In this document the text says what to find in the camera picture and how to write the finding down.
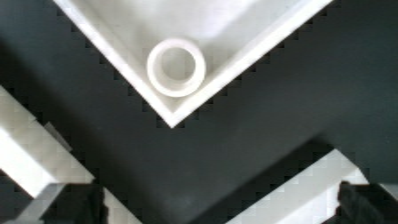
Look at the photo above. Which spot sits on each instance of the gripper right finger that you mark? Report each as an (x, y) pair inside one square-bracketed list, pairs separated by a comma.
[(369, 204)]

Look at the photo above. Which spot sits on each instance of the white square table top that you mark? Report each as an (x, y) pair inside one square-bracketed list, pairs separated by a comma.
[(184, 43)]

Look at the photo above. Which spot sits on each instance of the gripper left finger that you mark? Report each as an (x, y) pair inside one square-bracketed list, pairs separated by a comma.
[(70, 204)]

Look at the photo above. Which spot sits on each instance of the white L-shaped obstacle fence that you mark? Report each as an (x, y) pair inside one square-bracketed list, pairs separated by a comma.
[(186, 176)]

